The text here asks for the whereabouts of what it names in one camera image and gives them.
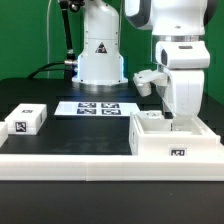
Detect white marker base sheet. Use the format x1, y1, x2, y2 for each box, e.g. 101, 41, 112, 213
55, 101, 139, 117

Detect small white box part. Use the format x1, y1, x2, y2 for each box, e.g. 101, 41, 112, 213
5, 103, 47, 135

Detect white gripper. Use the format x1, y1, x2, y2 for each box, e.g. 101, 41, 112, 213
162, 69, 204, 116

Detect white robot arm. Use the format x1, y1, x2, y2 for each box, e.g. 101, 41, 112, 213
73, 0, 218, 116

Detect white block at left edge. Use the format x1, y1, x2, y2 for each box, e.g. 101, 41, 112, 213
0, 122, 8, 148

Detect white L-shaped frame fence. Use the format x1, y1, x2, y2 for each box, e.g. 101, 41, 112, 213
0, 146, 224, 181

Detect grey thin cable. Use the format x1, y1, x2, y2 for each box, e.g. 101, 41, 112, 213
45, 0, 54, 80

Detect white cabinet body box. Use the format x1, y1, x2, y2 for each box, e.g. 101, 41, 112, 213
129, 110, 222, 157

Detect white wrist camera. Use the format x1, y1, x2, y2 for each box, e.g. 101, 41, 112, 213
133, 70, 167, 97

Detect black cable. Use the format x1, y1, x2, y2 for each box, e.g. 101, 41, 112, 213
27, 61, 68, 80

